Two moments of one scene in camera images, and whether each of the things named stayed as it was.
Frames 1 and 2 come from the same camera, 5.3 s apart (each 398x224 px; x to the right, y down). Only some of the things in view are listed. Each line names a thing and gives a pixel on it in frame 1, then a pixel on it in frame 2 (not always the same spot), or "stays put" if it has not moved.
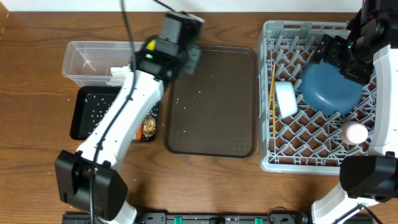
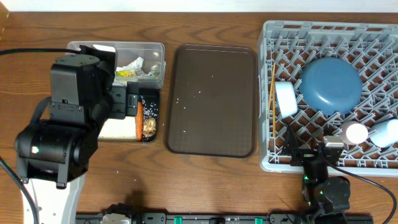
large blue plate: (326, 89) stays put
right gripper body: (344, 56) -> (303, 157)
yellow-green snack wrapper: (152, 45) -> (125, 73)
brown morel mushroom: (149, 127) stays put
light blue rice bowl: (286, 98) stays put
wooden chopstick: (271, 89) stays put
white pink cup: (354, 132) stays put
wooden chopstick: (274, 107) stays put
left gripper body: (188, 58) -> (124, 101)
